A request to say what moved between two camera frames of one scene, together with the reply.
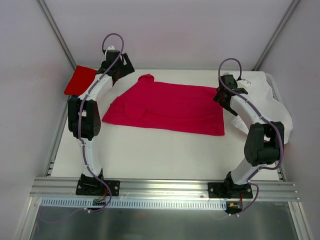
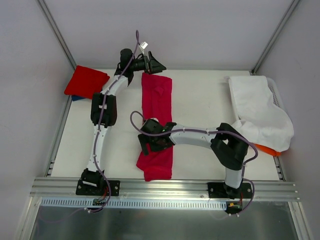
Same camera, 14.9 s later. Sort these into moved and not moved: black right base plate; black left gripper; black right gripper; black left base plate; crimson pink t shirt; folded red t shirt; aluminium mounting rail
Moved: black right gripper; black left gripper; crimson pink t shirt
Not moved: folded red t shirt; black right base plate; aluminium mounting rail; black left base plate
